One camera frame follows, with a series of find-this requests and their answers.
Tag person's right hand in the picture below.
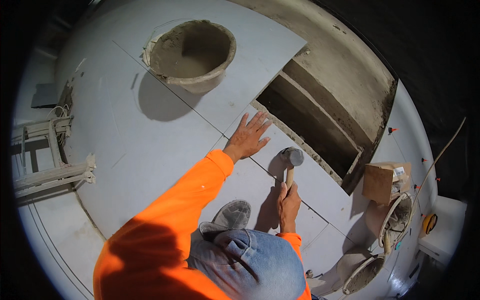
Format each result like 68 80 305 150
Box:
276 181 302 232

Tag person's left hand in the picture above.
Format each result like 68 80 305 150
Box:
223 111 273 164

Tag rubber mallet with wooden handle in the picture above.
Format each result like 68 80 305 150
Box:
279 146 305 192

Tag narrow grey floor tile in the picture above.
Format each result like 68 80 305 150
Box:
224 103 354 225

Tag large grey floor tile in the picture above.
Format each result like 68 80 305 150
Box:
56 39 226 241
198 150 331 252
88 0 307 132

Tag small grey floor tile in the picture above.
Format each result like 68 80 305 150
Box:
300 223 358 279

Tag person's legs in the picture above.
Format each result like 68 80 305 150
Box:
186 199 307 300

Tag brown cardboard box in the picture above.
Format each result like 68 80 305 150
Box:
361 161 412 206

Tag mortar-stained bucket with tools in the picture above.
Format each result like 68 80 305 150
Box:
365 192 415 249

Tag yellow reel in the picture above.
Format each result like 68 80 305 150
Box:
422 213 439 235

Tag long pale stick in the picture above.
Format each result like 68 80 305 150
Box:
410 116 467 223

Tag large mortar-caked bucket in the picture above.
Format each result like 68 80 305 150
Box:
144 19 238 95

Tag dusty wooden ladder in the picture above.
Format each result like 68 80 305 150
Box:
11 115 97 199

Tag wooden tool handle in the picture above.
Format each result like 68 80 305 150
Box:
382 230 393 257

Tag white cable bundle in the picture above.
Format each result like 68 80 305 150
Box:
46 104 72 145

